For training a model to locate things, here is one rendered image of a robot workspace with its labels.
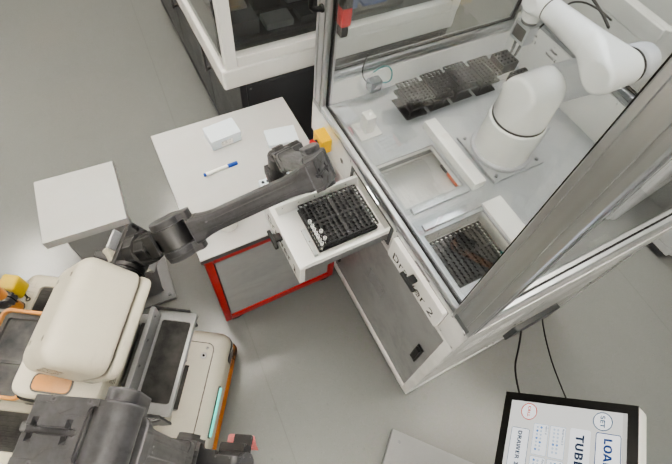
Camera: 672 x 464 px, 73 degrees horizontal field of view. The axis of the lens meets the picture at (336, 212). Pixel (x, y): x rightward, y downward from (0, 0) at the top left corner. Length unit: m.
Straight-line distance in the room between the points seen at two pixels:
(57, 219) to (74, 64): 1.96
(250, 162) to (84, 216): 0.62
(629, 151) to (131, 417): 0.74
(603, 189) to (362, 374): 1.67
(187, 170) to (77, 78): 1.84
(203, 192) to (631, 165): 1.40
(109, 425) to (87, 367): 0.36
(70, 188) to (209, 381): 0.91
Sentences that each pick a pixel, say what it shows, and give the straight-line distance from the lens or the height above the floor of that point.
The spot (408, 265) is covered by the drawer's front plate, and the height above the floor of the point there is 0.91.
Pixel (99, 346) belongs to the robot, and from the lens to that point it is 0.97.
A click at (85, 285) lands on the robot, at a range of 0.98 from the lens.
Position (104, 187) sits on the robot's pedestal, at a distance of 1.90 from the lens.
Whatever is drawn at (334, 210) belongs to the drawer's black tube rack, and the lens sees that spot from 1.55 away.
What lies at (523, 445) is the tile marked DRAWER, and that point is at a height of 1.01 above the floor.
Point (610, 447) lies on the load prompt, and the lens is 1.25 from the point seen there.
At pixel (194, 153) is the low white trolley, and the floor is 0.76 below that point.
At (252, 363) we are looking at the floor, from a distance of 2.28.
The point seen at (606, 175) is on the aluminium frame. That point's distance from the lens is 0.81.
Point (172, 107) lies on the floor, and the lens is 3.20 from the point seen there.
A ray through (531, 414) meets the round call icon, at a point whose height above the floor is 1.02.
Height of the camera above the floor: 2.21
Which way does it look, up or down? 58 degrees down
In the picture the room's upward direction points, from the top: 8 degrees clockwise
